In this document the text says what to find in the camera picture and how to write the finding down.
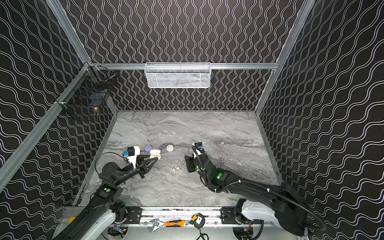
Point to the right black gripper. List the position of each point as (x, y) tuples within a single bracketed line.
[(192, 162)]

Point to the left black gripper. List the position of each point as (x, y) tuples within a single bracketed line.
[(140, 167)]

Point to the cream earbud charging case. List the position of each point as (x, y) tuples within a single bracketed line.
[(155, 154)]

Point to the purple earbud charging case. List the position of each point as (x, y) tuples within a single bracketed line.
[(149, 148)]

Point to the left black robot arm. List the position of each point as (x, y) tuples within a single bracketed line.
[(105, 208)]

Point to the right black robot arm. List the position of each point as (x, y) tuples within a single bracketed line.
[(281, 205)]

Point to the yellow black tape measure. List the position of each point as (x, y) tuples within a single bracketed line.
[(198, 221)]

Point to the yellow label sticker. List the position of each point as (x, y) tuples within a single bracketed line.
[(71, 220)]

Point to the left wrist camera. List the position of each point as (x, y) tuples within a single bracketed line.
[(131, 154)]

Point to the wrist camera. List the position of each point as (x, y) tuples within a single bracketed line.
[(199, 147), (131, 154)]

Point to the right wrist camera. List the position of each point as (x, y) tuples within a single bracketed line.
[(199, 147)]

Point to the adjustable wrench orange handle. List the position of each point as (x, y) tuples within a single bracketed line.
[(157, 224)]

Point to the black wire basket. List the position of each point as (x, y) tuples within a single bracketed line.
[(93, 90)]

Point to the white wire mesh basket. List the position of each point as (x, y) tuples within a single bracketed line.
[(176, 75)]

